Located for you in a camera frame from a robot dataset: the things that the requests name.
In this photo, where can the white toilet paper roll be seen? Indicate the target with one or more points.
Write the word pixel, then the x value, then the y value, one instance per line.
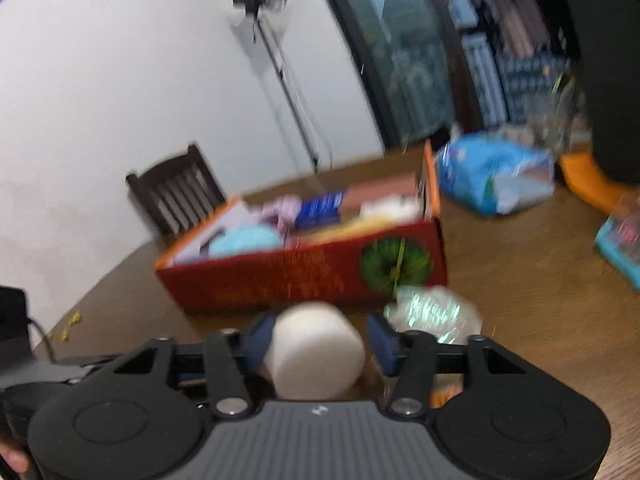
pixel 315 350

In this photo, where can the small yellow scraps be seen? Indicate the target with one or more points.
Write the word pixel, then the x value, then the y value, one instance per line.
pixel 67 327

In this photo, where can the red and orange cardboard box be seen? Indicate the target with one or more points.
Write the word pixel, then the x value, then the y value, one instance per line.
pixel 280 280

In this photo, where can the dark blue packet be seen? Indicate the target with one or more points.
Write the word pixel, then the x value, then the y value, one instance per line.
pixel 320 209

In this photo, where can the black tripod stand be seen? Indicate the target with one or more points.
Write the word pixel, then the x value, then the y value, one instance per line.
pixel 295 100

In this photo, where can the light blue wipes packet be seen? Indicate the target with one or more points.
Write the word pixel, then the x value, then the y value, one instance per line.
pixel 620 255

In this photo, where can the yellow sponge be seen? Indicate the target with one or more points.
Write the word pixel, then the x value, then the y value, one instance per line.
pixel 335 230

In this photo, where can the blue tissue pack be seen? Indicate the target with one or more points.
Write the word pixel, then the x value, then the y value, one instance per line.
pixel 480 170

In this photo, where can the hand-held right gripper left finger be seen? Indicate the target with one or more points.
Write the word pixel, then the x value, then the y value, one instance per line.
pixel 260 341

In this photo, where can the person's left hand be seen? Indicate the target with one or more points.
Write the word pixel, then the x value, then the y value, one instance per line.
pixel 12 460

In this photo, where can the pink fluffy towel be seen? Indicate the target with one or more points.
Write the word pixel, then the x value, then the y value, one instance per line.
pixel 282 208

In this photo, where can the sliding glass door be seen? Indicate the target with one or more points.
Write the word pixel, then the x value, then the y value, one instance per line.
pixel 400 35

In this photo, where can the dark wooden slatted chair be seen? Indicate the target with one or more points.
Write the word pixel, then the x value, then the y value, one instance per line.
pixel 165 163

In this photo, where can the white soft roll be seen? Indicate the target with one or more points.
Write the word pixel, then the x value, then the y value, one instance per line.
pixel 392 210

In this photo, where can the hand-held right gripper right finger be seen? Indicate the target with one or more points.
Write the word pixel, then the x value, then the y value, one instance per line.
pixel 382 345

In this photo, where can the light blue towel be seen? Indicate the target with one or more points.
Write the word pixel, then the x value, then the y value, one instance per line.
pixel 245 243

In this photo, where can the crumpled clear plastic bag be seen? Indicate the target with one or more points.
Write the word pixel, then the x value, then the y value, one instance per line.
pixel 430 310

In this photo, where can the dark cloth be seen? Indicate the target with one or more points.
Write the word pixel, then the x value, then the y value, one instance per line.
pixel 605 60

